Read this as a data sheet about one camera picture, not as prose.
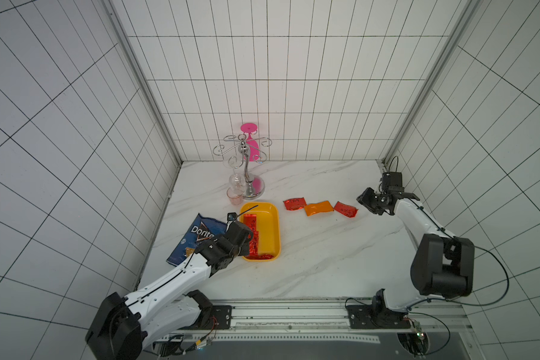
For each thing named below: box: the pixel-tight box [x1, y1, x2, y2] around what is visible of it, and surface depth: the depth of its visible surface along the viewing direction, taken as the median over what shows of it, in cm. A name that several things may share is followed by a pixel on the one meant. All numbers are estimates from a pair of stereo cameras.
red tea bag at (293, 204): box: [282, 197, 307, 211], surface depth 104 cm
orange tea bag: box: [303, 200, 335, 217], surface depth 102 cm
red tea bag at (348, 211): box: [333, 201, 359, 219], surface depth 101 cm
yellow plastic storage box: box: [239, 201, 282, 263], surface depth 92 cm
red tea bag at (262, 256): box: [245, 253, 275, 260], surface depth 83 cm
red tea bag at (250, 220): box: [243, 213, 258, 233], surface depth 94 cm
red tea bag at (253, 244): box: [249, 230, 260, 256], surface depth 87 cm
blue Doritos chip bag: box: [166, 213, 228, 266], surface depth 93 cm
